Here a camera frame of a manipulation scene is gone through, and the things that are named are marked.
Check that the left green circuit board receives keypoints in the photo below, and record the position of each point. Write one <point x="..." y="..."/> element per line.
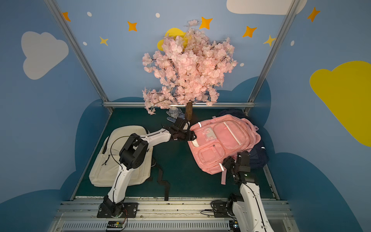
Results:
<point x="114" y="226"/>

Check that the right green circuit board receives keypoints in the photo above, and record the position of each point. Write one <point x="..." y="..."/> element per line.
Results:
<point x="234" y="226"/>

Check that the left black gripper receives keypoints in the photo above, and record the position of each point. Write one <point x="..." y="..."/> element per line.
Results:
<point x="185" y="134"/>

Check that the green circuit board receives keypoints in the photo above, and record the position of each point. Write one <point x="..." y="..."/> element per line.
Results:
<point x="114" y="226"/>
<point x="234" y="226"/>

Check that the cream white bag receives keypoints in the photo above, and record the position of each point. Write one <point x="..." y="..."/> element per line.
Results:
<point x="105" y="167"/>

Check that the pink cherry blossom tree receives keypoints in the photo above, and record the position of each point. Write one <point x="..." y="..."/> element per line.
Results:
<point x="189" y="67"/>

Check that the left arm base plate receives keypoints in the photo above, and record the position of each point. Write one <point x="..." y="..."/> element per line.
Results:
<point x="121" y="210"/>

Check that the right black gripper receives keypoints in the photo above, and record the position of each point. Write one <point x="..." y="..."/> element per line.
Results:
<point x="232" y="164"/>

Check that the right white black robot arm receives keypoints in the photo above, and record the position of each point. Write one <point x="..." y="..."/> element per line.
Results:
<point x="247" y="208"/>

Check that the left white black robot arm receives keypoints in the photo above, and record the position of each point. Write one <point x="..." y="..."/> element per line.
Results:
<point x="132" y="155"/>

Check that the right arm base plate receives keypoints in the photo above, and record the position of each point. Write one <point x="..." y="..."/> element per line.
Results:
<point x="220" y="209"/>

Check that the navy blue backpack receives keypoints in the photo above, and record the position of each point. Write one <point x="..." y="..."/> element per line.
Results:
<point x="258" y="154"/>

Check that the aluminium rail base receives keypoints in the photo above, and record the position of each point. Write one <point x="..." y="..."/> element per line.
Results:
<point x="154" y="215"/>

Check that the pink backpack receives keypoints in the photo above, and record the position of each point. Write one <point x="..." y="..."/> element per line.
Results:
<point x="219" y="138"/>

